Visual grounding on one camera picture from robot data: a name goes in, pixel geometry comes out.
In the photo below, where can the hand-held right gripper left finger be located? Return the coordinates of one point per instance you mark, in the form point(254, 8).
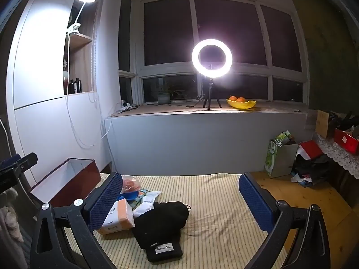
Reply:
point(106, 201)

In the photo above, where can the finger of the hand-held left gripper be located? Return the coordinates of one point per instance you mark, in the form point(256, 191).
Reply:
point(25, 161)

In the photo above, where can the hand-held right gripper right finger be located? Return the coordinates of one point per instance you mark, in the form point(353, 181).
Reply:
point(253, 201)

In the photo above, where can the orange white tissue pack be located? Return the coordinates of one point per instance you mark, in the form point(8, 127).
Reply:
point(120, 215)

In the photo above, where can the blue cloth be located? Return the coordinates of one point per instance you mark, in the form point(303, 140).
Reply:
point(129, 195)

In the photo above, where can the red-brown storage box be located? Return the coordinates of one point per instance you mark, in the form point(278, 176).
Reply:
point(75, 185)

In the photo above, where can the black garment with white label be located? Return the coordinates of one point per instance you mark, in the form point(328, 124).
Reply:
point(157, 238)

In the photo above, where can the person's left hand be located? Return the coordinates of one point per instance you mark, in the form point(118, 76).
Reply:
point(9, 218)

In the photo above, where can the yellow striped bed sheet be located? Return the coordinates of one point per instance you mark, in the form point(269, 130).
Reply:
point(218, 201)

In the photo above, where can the colourful printed packet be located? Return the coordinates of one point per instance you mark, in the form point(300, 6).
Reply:
point(141, 194)

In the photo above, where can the white plastic packet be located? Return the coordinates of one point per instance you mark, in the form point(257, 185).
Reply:
point(150, 199)

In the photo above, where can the green white paper bag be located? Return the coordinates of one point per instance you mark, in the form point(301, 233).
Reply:
point(283, 159)

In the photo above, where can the pile of clothes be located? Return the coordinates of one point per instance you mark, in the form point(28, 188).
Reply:
point(311, 165)

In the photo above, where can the dark bottle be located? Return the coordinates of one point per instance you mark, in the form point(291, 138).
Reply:
point(71, 87)
point(78, 86)

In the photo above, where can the white lace tablecloth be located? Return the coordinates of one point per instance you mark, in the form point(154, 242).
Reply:
point(336, 154)

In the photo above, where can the yellow fruit bowl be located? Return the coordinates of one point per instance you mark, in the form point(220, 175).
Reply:
point(242, 105)

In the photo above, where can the white power strip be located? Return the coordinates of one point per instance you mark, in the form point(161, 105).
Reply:
point(126, 104)

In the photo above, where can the orange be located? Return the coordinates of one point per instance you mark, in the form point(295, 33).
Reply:
point(233, 98)
point(240, 99)

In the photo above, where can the cardboard box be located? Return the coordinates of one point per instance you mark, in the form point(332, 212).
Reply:
point(324, 123)

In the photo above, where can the red box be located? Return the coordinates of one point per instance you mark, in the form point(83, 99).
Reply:
point(346, 141)

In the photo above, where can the black tripod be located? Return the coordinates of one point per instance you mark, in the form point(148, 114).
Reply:
point(209, 92)

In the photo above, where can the potted plant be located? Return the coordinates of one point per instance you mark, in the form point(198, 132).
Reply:
point(164, 98)

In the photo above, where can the white wall cabinet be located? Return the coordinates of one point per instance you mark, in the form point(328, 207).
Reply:
point(42, 61)

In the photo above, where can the wooden wall shelf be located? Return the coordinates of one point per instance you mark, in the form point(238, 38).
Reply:
point(81, 61)

